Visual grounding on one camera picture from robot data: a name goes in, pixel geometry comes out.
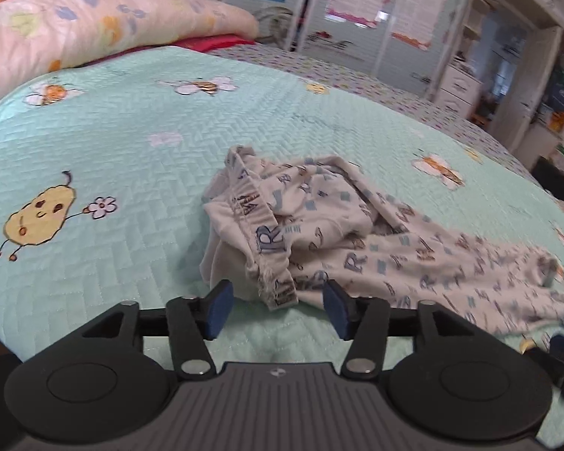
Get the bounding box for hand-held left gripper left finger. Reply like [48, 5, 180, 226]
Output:
[80, 279, 234, 381]

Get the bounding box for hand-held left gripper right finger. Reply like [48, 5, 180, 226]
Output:
[323, 279, 478, 380]

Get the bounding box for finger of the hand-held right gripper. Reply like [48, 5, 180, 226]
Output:
[522, 333, 564, 409]

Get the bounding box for letter-print pajama pants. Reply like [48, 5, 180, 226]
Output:
[202, 145, 564, 336]

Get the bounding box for dark object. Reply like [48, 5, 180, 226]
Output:
[531, 155, 564, 219]

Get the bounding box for green quilted bedspread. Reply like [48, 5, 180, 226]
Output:
[0, 47, 564, 448]

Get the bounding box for dotted patterned bed sheet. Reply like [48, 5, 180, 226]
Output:
[207, 41, 564, 229]

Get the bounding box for white drawer cabinet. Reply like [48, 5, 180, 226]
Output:
[434, 63, 485, 119]

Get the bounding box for sliding-door wardrobe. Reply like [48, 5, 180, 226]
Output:
[216, 0, 481, 99]

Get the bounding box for white door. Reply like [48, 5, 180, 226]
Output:
[498, 23, 564, 152]

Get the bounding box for electric fan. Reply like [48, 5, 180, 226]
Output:
[254, 7, 298, 52]

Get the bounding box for orange-bordered poster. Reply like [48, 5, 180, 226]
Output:
[390, 0, 447, 51]

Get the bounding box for floral rolled duvet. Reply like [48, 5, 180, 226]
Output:
[0, 0, 259, 114]

